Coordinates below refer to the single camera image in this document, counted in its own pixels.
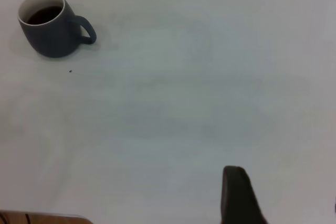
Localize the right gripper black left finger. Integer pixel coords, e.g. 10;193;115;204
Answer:
219;165;269;224

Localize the dark grey ceramic mug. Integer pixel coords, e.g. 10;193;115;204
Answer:
17;0;97;58

